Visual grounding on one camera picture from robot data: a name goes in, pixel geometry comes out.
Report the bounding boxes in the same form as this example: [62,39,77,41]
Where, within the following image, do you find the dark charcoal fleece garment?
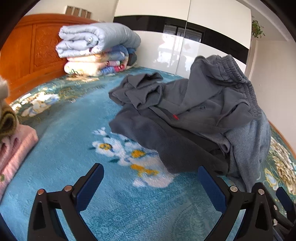
[109,104,229,175]

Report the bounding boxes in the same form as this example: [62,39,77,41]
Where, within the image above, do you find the teal floral bed cover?
[1,68,295,240]

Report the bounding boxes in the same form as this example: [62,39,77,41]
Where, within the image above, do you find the green potted plant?
[251,20,265,38]

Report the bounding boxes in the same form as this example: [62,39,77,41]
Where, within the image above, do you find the grey sweatpants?
[109,55,262,135]

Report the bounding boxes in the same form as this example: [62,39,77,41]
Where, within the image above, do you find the light blue-grey garment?
[225,112,271,192]

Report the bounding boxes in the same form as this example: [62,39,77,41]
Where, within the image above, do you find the orange wooden headboard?
[1,14,93,103]

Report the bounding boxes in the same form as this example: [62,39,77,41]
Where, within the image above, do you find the light blue folded quilt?
[56,23,141,58]

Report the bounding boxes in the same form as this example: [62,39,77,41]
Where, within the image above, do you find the white black wardrobe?
[113,1,251,78]

